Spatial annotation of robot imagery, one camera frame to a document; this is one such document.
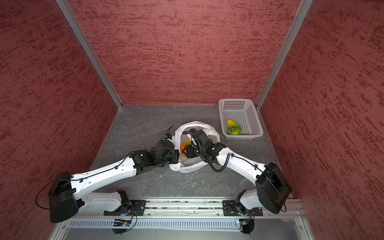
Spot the orange fruit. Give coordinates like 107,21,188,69
181,144,187,158

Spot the white plastic bag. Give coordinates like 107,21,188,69
170,121,221,174

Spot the white perforated plastic basket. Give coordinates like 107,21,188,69
219,99,264,140

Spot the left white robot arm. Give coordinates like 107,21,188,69
47,140,180,223

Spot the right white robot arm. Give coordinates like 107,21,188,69
181,143,292,216

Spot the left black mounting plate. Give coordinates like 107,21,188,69
104,200,147,217

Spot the black mounting plate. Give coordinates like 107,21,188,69
222,200,263,217
104,200,147,217

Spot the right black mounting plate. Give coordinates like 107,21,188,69
222,200,263,217

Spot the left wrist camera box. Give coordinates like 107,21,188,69
161,125,173,140

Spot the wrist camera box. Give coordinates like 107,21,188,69
189,129,214,148
161,125,173,140

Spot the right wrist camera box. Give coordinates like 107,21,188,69
189,129,214,148

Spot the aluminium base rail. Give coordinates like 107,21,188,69
73,194,307,219

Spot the perforated metal cable tray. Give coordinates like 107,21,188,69
68,218,240,232

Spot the left aluminium corner post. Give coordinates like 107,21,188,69
56,0,124,111

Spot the aluminium corner post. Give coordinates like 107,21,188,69
56,0,124,111
256,0,313,111

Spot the right aluminium corner post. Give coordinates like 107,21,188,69
256,0,313,111

